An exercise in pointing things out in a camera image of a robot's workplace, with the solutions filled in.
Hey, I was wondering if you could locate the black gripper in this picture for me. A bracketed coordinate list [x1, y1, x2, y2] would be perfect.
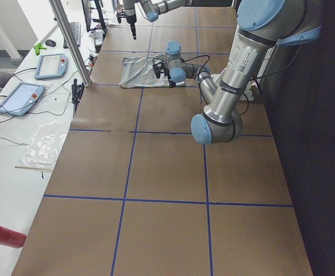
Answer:
[152, 62, 175, 88]
[116, 10, 137, 40]

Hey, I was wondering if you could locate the blue white striped polo shirt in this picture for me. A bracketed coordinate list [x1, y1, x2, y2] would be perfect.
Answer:
[119, 53, 170, 89]

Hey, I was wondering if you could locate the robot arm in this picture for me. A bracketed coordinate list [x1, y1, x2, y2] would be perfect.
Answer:
[153, 1, 324, 145]
[116, 0, 198, 40]

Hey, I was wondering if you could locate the black monitor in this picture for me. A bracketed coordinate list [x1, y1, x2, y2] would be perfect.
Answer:
[82, 0, 107, 34]

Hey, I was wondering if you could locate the black keyboard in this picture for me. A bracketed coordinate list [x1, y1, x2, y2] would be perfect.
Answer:
[69, 22, 81, 46]

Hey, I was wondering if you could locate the black computer mouse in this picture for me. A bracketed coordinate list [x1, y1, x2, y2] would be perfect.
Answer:
[45, 39, 56, 47]

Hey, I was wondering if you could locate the black spare gripper tool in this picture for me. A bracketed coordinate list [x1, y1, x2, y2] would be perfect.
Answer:
[71, 79, 85, 117]

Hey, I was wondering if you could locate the far blue teach pendant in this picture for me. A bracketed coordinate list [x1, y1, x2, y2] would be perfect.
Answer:
[34, 53, 68, 80]

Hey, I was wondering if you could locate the blue teach pendant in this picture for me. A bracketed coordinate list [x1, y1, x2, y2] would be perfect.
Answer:
[0, 82, 45, 117]
[34, 53, 68, 80]

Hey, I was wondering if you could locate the green clip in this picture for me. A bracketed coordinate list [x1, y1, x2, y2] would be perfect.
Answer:
[33, 43, 47, 56]

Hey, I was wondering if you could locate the near blue teach pendant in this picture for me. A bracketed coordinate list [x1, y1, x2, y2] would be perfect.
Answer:
[0, 82, 45, 117]

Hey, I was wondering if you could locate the clear plastic bag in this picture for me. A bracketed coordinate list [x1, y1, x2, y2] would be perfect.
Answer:
[15, 120, 70, 171]

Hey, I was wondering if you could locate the red cylinder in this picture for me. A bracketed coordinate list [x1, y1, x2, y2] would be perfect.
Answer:
[0, 226, 27, 248]

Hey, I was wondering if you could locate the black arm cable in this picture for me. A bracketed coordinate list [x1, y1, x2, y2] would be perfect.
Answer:
[152, 54, 211, 78]

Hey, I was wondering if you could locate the aluminium frame post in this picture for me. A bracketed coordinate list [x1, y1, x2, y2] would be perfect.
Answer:
[49, 0, 91, 87]

